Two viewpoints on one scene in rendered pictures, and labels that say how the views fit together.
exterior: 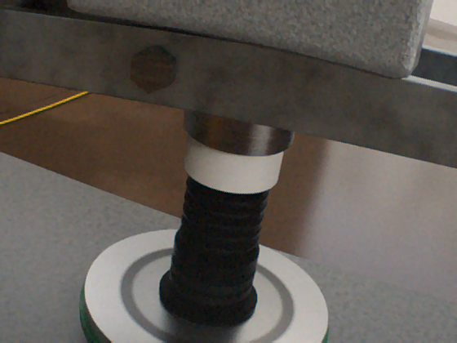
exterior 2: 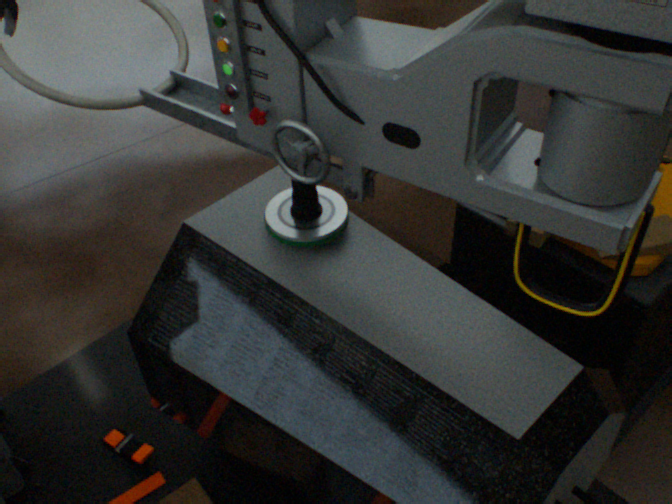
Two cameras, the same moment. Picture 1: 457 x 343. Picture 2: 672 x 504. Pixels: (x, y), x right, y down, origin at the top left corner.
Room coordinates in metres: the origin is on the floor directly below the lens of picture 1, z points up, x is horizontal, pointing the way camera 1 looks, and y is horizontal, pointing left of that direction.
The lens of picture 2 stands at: (1.60, 0.73, 2.06)
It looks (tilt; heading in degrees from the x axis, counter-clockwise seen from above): 43 degrees down; 208
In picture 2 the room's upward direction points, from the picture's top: 3 degrees counter-clockwise
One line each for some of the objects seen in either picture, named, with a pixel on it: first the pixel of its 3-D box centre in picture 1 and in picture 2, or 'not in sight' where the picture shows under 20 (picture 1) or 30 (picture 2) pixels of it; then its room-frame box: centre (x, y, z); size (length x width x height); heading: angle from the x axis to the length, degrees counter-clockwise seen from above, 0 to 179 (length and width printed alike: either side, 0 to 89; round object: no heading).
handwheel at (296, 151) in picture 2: not in sight; (309, 144); (0.55, 0.11, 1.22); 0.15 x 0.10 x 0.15; 83
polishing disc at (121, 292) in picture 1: (206, 300); (306, 212); (0.42, 0.00, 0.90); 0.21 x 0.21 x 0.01
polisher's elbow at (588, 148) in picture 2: not in sight; (604, 128); (0.50, 0.65, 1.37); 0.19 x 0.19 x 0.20
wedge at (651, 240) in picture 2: not in sight; (634, 236); (0.06, 0.77, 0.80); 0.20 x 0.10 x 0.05; 121
